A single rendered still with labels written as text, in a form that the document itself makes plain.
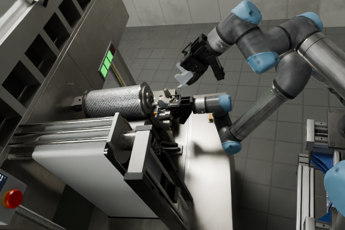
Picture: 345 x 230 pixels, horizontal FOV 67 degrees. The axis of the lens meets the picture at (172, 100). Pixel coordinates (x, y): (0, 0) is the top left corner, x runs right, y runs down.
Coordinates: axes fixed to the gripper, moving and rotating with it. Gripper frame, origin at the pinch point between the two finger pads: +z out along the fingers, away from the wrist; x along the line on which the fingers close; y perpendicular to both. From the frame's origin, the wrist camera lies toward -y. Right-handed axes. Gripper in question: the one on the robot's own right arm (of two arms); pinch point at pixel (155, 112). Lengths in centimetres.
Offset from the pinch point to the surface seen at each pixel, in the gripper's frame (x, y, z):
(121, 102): 10.4, 20.7, 5.4
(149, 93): 5.6, 19.0, -4.6
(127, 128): 25.9, 24.3, -2.0
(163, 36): -226, -109, 59
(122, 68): -71, -28, 47
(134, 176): 48, 35, -14
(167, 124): 11.0, 4.8, -8.9
